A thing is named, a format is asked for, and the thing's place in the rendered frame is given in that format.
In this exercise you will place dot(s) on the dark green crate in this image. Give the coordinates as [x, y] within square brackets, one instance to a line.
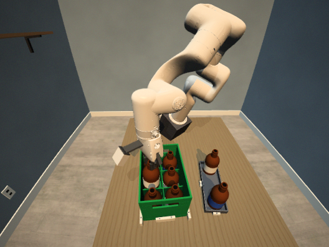
[151, 213]

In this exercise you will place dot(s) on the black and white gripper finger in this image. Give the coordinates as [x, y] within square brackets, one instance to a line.
[157, 162]
[145, 158]

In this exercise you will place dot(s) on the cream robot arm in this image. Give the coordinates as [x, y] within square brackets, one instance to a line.
[215, 32]

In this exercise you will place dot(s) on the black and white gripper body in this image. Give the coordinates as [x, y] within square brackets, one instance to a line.
[151, 146]

